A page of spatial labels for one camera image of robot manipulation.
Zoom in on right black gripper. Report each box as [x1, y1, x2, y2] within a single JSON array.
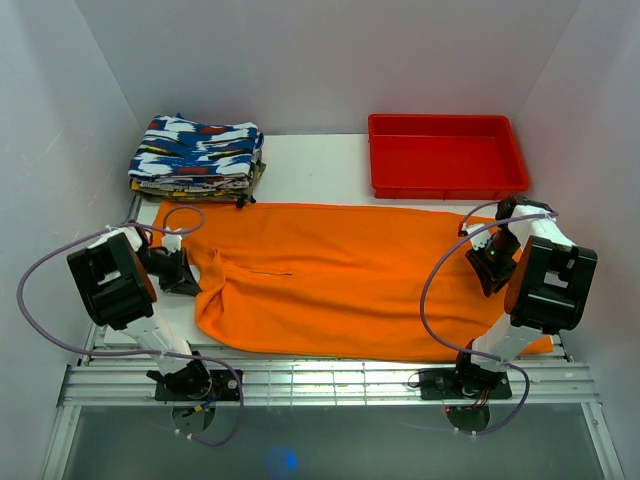
[[465, 228, 521, 297]]

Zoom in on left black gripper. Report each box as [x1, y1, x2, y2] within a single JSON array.
[[137, 247, 201, 297]]

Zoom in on orange trousers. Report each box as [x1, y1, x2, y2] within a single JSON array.
[[154, 202, 504, 362]]

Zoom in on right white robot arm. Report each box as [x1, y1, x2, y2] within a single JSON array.
[[451, 195, 598, 397]]

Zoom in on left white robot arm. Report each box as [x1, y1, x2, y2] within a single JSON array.
[[67, 227, 213, 400]]

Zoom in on stack of folded clothes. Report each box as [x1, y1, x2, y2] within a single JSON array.
[[130, 161, 267, 209]]

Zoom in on blue patterned folded trousers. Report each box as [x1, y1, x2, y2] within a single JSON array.
[[128, 115, 264, 183]]

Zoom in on red plastic tray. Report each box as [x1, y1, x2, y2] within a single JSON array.
[[368, 113, 530, 200]]

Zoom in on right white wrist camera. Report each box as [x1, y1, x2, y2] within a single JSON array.
[[457, 222, 496, 250]]

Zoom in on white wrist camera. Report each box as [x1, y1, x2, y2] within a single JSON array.
[[457, 222, 496, 250], [161, 230, 182, 254]]

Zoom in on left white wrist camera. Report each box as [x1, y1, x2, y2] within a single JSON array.
[[161, 230, 182, 254]]

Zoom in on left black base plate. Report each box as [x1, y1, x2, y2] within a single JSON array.
[[152, 369, 243, 403]]

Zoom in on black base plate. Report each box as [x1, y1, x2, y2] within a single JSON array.
[[152, 369, 243, 403], [417, 368, 512, 400]]

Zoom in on aluminium frame rails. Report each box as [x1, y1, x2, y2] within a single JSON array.
[[42, 296, 624, 479]]

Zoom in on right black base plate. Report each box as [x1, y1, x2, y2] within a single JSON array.
[[417, 368, 512, 400]]

